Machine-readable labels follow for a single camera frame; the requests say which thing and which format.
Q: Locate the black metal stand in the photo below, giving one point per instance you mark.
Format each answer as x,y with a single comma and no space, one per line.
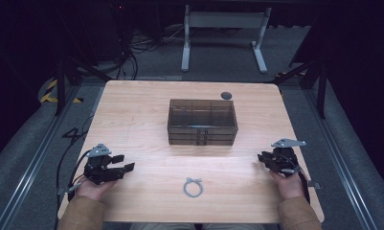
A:
320,83
61,83

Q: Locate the person's left hand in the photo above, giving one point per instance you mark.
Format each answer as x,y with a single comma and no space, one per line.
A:
92,191

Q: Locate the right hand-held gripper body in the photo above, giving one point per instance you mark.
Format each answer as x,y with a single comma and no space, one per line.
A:
283,156

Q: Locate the grey tape piece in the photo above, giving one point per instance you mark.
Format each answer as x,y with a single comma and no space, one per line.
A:
314,185

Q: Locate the transparent brown drawer organizer box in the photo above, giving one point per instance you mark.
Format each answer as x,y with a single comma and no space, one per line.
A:
201,119

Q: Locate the white metal desk frame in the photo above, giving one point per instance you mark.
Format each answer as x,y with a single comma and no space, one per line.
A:
224,19

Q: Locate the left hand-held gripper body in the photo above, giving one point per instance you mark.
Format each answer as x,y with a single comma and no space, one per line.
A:
97,167

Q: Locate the transparent brown drawer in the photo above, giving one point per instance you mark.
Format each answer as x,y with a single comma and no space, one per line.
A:
192,142

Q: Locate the grey floor rail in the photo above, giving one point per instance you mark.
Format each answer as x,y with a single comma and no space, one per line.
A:
33,159
339,159

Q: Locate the dark round table grommet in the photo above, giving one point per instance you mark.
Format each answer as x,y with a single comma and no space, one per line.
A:
226,95

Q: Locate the person's right hand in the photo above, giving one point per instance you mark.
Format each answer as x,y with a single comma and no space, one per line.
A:
290,185

